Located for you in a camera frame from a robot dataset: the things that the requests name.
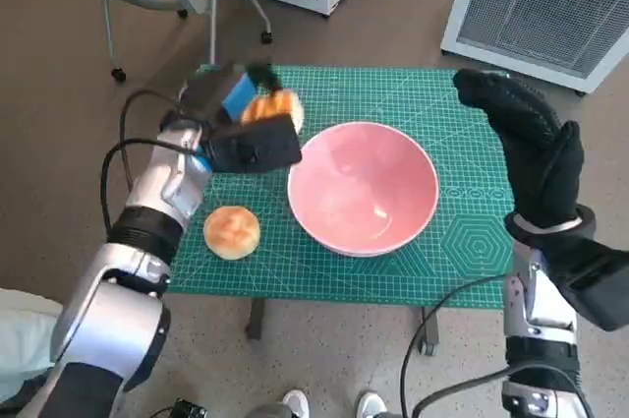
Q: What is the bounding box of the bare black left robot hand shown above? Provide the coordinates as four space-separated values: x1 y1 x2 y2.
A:
179 61 284 124

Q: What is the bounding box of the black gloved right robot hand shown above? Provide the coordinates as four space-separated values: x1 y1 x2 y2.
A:
451 68 586 231

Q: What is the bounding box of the round toy bread bun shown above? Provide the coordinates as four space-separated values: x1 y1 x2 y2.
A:
203 205 260 261
239 88 306 134

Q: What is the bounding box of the pink bowl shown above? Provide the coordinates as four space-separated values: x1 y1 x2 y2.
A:
287 121 440 258

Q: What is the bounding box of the grey metal pole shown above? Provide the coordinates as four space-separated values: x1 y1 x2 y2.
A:
208 0 220 68

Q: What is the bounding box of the green cutting mat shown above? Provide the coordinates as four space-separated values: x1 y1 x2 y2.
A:
169 65 517 311

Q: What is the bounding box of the white mesh cabinet red light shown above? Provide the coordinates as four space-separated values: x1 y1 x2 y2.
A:
439 0 629 97

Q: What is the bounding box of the black table leg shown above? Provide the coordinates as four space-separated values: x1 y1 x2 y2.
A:
416 307 440 355
244 298 266 340

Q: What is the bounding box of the white shoe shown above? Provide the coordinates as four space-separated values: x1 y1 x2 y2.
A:
356 390 389 418
282 389 311 418

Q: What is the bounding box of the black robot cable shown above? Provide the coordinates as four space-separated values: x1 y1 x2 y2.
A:
100 138 202 232
412 363 596 418
399 273 515 418
120 88 183 144

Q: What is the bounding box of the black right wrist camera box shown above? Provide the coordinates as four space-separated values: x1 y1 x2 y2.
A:
544 235 629 332

